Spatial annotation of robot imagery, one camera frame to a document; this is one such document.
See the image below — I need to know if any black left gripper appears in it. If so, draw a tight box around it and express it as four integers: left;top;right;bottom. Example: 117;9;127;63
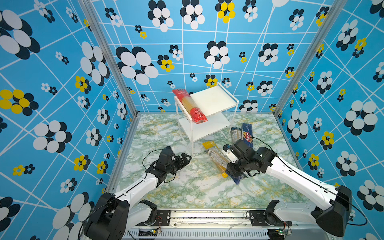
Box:
165;152;192;175

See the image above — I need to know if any clear blue spaghetti bag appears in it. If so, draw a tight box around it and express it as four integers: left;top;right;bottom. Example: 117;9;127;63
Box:
203;148;248;186

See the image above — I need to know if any red spaghetti bag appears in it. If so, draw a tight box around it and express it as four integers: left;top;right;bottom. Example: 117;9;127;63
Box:
173;89;208;124

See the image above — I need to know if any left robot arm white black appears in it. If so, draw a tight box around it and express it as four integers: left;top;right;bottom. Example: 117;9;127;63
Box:
83;146;192;240

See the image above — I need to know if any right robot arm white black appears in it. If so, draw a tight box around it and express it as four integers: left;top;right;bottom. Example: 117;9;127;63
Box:
223;140;352;237

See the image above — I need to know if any white metal two-tier shelf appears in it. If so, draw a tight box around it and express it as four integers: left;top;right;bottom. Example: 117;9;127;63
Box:
174;83;239;155

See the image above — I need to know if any dark blue spaghetti box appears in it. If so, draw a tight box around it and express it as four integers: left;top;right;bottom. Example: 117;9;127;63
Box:
242;123;254;148

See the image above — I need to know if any clear dark spaghetti bag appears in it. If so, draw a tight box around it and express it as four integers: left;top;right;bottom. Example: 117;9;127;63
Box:
230;127;243;144

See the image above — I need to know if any yellow spaghetti bag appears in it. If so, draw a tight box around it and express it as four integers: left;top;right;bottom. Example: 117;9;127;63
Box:
203;141;230;178

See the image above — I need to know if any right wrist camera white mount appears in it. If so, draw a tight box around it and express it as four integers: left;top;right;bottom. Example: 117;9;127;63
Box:
223;144;238;164

